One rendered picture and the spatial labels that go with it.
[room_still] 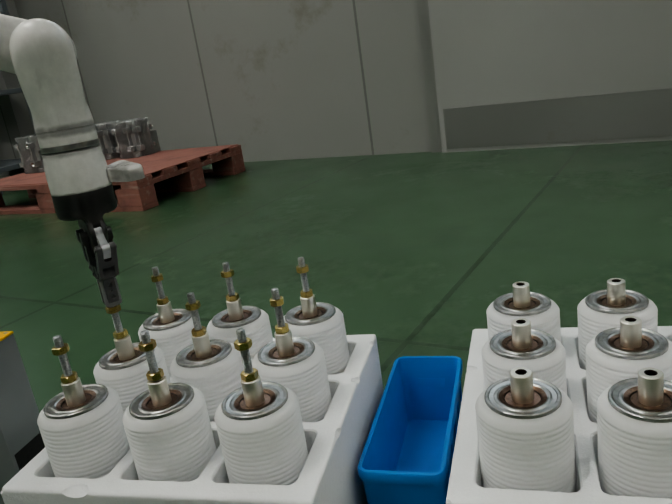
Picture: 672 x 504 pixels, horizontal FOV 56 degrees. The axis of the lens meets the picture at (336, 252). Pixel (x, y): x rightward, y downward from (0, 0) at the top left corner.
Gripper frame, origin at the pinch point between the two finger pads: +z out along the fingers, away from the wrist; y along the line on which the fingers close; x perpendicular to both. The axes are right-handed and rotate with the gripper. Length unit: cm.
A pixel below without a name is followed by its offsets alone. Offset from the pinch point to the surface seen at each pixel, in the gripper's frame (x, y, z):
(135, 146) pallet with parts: 86, -322, 10
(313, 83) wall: 184, -258, -12
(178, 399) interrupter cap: 1.6, 18.0, 9.8
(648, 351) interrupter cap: 45, 49, 10
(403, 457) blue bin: 33, 16, 35
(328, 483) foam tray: 12.3, 31.8, 19.4
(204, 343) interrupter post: 8.4, 9.4, 8.0
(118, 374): -2.3, 3.9, 10.4
